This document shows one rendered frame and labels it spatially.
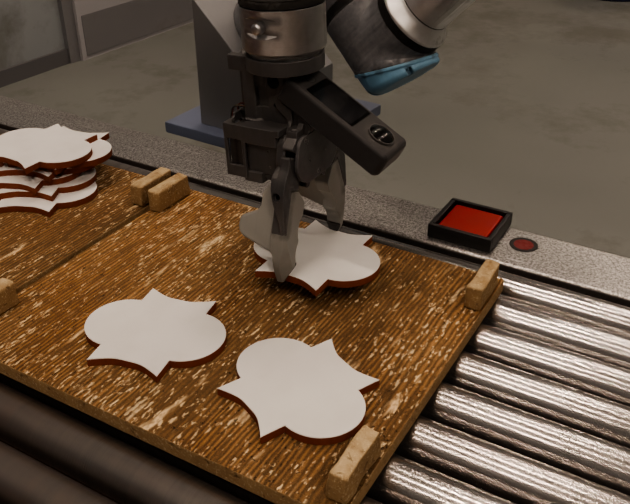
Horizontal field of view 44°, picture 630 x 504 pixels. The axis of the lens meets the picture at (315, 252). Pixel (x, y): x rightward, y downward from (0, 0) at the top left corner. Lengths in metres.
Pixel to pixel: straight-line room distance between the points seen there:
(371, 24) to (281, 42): 0.49
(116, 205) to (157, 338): 0.28
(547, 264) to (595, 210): 2.17
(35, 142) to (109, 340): 0.38
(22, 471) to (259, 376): 0.20
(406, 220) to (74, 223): 0.39
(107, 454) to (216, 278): 0.23
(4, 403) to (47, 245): 0.23
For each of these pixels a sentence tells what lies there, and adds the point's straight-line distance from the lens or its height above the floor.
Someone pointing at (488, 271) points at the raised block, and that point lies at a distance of 0.78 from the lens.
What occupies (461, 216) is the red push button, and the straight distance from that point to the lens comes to 0.94.
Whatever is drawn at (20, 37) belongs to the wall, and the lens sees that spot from 4.43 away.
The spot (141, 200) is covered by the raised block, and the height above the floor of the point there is 0.95.
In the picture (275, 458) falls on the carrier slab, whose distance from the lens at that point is 0.61.
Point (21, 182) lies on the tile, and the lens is 1.00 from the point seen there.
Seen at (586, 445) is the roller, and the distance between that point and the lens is 0.68.
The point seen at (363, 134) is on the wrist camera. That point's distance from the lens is 0.68.
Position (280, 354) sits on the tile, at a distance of 0.69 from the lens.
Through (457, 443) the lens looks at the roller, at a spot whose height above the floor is 0.92.
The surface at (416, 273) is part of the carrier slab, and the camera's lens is 0.82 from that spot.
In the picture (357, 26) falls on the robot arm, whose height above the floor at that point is 1.06.
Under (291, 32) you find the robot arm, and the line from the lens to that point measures 0.68.
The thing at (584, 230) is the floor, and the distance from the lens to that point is 2.91.
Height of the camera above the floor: 1.38
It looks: 32 degrees down
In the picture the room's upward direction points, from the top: straight up
